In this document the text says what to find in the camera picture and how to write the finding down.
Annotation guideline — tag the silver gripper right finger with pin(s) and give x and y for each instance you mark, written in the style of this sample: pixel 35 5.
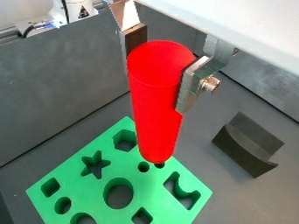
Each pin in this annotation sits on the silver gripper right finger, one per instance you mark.
pixel 198 78

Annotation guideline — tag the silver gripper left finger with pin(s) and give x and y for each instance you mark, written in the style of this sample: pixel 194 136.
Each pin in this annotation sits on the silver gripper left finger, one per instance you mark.
pixel 132 30

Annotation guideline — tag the red cylinder peg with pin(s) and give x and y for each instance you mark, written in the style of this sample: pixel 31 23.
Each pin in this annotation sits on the red cylinder peg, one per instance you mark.
pixel 155 65

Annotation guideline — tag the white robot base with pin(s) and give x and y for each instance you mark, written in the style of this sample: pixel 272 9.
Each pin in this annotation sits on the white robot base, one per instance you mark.
pixel 66 11

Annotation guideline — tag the dark grey curved block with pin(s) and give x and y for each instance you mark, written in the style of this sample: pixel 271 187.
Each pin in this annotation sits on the dark grey curved block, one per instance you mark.
pixel 248 144

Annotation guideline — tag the green shape sorter board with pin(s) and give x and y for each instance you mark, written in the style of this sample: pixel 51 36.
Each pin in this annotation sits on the green shape sorter board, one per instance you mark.
pixel 106 183

